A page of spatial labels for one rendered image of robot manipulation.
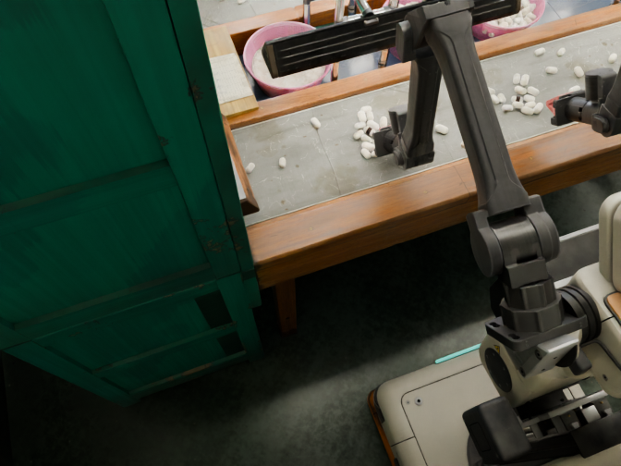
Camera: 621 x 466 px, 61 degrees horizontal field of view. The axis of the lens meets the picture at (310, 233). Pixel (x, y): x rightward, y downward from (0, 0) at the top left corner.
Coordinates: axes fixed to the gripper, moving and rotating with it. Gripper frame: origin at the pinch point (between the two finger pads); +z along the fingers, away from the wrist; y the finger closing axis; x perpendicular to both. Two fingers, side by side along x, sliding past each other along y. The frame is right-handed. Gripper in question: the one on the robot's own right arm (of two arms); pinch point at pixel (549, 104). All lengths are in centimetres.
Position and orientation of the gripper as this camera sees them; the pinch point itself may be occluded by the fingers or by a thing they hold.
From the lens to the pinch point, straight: 154.3
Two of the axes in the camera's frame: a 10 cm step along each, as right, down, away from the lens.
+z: -2.7, -3.5, 8.9
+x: 2.0, 8.9, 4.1
